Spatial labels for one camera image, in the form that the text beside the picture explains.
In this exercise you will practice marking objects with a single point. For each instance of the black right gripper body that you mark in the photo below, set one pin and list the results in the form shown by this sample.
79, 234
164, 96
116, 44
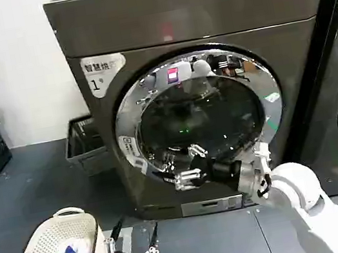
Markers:
219, 171

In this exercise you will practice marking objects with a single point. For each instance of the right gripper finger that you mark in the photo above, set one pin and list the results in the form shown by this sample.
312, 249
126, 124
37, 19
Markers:
188, 179
198, 151

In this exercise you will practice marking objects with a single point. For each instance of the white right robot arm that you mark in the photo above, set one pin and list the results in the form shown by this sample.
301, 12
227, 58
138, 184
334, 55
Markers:
293, 183

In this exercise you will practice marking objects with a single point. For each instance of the silver dryer service panel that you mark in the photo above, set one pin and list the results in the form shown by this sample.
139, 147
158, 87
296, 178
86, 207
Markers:
212, 205

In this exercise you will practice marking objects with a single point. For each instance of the round glass dryer door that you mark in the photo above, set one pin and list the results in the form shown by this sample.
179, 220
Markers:
202, 110

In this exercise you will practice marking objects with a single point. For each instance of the small white door sticker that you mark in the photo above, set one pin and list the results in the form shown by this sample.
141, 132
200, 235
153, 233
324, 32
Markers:
131, 152

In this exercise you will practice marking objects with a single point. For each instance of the grey slatted laundry basket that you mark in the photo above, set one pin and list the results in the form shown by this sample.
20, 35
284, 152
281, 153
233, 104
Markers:
86, 160

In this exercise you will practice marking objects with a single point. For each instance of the white label sticker with print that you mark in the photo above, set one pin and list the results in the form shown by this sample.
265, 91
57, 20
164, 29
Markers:
104, 75

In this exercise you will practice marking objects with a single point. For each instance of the grey dryer with label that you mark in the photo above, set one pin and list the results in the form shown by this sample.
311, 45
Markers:
168, 8

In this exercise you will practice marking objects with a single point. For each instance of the grey dryer without label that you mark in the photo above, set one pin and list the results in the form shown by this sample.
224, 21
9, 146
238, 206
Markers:
321, 40

